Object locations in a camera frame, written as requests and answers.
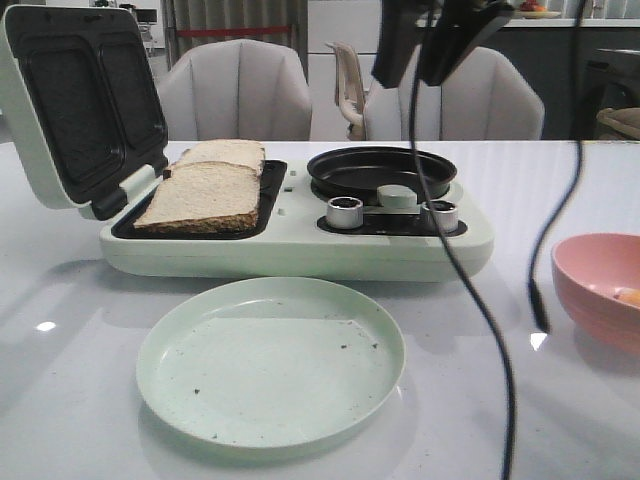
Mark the green breakfast maker base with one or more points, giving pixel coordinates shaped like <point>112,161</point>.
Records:
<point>292,239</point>

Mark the grey upholstered chair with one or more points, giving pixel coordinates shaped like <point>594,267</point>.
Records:
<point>485,98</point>
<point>237,89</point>

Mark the right silver control knob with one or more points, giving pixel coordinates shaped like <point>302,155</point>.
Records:
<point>443,214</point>

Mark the orange shrimp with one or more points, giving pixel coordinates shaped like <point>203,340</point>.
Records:
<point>630,296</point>

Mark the light green round plate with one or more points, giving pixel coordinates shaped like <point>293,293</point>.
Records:
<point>271,367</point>

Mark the beige office chair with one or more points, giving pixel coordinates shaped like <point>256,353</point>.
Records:
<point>349,93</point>

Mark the black round frying pan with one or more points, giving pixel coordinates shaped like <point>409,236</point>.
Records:
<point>360,171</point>

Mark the fruit bowl on counter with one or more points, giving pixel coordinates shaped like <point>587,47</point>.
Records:
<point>532,9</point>

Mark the bread slice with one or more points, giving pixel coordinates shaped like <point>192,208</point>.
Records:
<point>249,153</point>
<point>205,197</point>

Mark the right grey upholstered chair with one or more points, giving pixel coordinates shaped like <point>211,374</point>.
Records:
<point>485,98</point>

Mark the left silver control knob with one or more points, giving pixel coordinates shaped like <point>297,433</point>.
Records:
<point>345,213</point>

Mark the white cabinet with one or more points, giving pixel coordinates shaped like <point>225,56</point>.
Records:
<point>355,23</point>

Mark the green breakfast maker lid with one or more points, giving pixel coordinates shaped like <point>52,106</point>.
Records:
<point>80,102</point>

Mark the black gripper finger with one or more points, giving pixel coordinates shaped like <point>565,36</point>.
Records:
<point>461,27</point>
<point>403,24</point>

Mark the silver control knob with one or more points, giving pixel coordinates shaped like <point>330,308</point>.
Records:
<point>443,214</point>
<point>345,213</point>

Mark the pink bowl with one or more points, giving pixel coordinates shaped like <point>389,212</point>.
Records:
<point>588,270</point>

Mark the left grey upholstered chair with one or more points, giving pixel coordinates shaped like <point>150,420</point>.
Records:
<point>237,89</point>

